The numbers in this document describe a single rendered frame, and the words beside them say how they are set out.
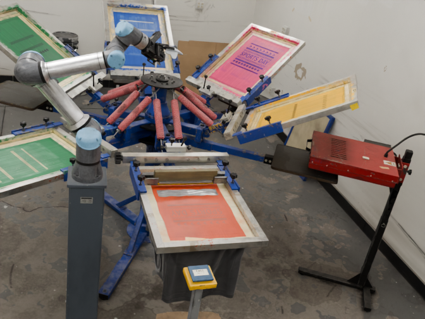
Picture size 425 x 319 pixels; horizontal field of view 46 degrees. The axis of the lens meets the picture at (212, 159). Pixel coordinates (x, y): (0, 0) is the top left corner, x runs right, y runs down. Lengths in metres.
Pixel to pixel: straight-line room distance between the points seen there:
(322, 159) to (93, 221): 1.55
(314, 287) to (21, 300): 2.10
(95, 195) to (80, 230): 0.22
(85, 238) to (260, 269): 1.77
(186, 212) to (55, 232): 1.64
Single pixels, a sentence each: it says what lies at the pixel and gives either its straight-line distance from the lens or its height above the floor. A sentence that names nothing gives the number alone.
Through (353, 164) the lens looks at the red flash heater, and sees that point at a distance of 3.37.
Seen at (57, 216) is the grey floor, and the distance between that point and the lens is 4.34.
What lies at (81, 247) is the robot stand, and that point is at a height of 0.82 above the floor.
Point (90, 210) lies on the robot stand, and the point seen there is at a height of 1.05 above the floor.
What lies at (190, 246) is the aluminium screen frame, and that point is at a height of 0.98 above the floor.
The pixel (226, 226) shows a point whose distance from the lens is 2.70.
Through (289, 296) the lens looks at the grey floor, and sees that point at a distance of 3.86.
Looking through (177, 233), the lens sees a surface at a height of 0.96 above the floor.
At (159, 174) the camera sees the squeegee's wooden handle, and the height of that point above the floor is 1.04.
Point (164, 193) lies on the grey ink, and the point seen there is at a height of 0.96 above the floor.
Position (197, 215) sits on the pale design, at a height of 0.96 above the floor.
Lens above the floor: 2.48
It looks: 27 degrees down
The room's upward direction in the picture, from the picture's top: 10 degrees clockwise
